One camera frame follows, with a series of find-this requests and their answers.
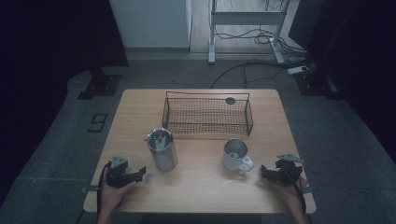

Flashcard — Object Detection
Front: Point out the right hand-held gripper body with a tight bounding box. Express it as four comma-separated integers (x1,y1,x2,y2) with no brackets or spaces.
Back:
275,153,304,188

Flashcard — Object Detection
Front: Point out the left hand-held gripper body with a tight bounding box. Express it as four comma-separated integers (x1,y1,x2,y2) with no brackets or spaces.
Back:
106,156,138,189

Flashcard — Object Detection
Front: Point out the stainless steel tumbler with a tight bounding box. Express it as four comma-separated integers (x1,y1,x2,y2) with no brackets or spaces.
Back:
145,127,179,173

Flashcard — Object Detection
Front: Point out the white mug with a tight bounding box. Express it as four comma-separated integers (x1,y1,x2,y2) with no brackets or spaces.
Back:
221,138,255,174

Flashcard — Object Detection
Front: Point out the black wire mesh basket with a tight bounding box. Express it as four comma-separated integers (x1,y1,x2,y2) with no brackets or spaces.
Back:
161,91,254,137

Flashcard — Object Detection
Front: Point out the person's right hand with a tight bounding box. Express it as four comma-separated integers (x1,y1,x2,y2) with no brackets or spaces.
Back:
273,175,309,214

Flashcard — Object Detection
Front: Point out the person's left hand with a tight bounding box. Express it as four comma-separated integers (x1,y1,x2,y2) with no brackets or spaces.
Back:
99,174,138,217

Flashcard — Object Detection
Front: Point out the black stand base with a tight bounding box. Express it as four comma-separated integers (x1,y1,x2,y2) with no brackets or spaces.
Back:
77,68,123,101
293,69,342,101

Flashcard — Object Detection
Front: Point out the white power strip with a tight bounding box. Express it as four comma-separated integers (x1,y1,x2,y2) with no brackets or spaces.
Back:
287,64,310,76

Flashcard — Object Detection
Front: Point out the dark curtain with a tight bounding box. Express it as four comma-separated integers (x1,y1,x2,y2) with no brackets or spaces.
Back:
0,0,130,200
288,0,396,162

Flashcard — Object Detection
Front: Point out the white cabinet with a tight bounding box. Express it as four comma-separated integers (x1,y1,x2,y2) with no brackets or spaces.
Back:
108,0,193,49

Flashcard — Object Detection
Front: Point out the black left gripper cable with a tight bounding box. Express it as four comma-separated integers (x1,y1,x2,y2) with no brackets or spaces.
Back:
95,161,112,222

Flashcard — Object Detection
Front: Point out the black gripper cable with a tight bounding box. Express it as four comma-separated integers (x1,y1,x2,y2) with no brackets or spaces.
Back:
281,167,308,217
95,161,112,222

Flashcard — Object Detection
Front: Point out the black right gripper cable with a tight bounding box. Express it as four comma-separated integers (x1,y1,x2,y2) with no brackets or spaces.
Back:
281,167,308,217

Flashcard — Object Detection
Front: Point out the thin black floor cable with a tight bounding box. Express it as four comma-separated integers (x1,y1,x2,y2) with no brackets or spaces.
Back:
241,63,287,90

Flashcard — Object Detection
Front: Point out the long black floor cable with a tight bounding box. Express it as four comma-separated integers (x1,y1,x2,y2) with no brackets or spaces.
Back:
209,58,316,90

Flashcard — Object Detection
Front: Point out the tangle of black cables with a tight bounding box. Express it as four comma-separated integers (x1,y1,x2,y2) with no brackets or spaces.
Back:
214,27,310,60

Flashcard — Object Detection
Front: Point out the white desk frame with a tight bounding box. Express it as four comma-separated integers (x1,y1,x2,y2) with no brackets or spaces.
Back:
207,0,292,65

